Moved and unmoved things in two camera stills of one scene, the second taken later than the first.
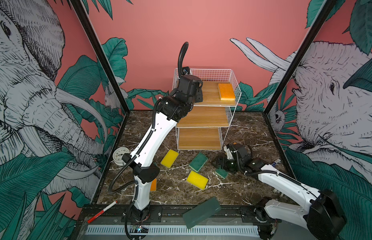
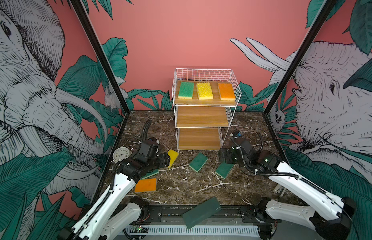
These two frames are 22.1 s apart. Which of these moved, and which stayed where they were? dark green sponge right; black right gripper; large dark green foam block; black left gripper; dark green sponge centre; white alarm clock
Moved: black left gripper; black right gripper
Stayed: dark green sponge right; white alarm clock; large dark green foam block; dark green sponge centre
